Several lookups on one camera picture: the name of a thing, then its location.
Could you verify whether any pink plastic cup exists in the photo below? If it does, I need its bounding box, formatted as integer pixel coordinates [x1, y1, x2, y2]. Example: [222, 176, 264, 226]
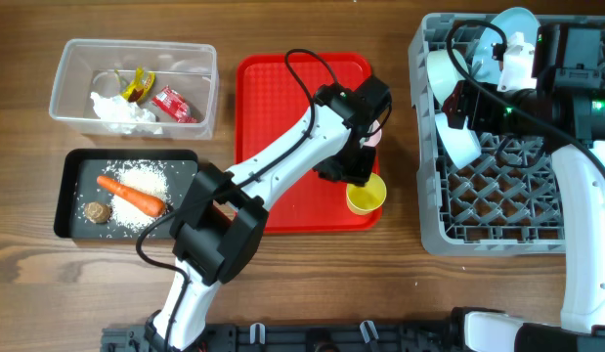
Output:
[364, 120, 382, 147]

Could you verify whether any light blue plate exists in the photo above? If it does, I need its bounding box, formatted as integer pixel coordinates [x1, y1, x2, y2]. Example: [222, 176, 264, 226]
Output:
[471, 7, 540, 84]

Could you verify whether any light blue bowl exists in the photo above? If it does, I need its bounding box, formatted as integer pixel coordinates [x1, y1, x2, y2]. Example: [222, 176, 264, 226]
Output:
[435, 112, 482, 169]

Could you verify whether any mint green bowl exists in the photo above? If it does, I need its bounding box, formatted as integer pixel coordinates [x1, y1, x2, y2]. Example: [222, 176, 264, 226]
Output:
[426, 50, 464, 105]

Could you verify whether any yellow plastic cup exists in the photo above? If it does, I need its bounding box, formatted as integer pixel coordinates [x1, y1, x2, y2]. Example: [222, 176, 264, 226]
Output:
[346, 173, 387, 215]

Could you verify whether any red snack wrapper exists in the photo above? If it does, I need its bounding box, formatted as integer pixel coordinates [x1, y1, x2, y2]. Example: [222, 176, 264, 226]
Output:
[151, 85, 197, 123]

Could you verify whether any yellow silver foil wrapper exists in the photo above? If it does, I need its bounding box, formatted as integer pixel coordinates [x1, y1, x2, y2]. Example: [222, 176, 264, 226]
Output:
[114, 66, 155, 104]

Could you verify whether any pile of white rice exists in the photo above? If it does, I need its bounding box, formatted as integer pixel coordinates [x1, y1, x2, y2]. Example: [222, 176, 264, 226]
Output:
[81, 159, 171, 237]

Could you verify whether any orange carrot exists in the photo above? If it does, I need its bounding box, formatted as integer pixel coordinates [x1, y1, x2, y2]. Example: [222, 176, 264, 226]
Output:
[97, 175, 166, 217]

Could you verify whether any white napkin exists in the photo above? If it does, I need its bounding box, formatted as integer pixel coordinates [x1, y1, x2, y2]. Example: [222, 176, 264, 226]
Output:
[90, 92, 162, 135]

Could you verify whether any brown food lump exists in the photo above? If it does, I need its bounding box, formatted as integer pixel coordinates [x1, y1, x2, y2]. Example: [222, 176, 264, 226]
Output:
[84, 201, 111, 224]

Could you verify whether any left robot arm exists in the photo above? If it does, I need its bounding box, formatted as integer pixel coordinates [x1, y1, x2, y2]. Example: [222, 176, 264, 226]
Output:
[145, 76, 392, 351]

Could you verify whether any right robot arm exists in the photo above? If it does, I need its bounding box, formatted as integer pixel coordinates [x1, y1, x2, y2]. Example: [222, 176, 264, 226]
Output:
[442, 22, 605, 351]

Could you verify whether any grey dishwasher rack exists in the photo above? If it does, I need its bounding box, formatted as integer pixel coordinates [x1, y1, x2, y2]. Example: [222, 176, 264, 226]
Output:
[407, 12, 605, 257]

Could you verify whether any black food waste tray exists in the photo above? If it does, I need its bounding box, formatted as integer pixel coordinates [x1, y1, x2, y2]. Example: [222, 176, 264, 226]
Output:
[54, 149, 197, 241]

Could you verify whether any clear plastic waste bin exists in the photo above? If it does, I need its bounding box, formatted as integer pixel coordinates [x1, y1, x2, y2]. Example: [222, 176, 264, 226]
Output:
[49, 39, 219, 140]

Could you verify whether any red serving tray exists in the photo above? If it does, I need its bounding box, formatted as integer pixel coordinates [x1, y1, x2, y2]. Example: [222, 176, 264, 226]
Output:
[235, 54, 382, 235]

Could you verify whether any left black cable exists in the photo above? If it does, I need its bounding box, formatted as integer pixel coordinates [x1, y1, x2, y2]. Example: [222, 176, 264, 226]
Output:
[135, 48, 342, 352]

